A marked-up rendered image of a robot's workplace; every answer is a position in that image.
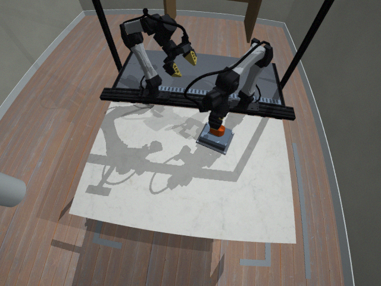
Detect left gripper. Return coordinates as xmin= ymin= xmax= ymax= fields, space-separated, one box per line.
xmin=208 ymin=102 xmax=230 ymax=130

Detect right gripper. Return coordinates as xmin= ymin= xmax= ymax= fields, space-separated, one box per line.
xmin=162 ymin=40 xmax=197 ymax=77

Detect orange peg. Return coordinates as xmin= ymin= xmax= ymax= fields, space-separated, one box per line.
xmin=210 ymin=125 xmax=225 ymax=136

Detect black metal crossbar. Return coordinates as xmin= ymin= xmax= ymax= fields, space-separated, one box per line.
xmin=100 ymin=88 xmax=296 ymax=121

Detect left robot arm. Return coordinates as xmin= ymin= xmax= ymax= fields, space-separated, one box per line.
xmin=197 ymin=38 xmax=273 ymax=113

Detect black vertical post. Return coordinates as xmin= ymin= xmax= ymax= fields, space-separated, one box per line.
xmin=92 ymin=0 xmax=334 ymax=86

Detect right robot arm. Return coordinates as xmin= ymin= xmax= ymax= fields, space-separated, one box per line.
xmin=120 ymin=14 xmax=192 ymax=100

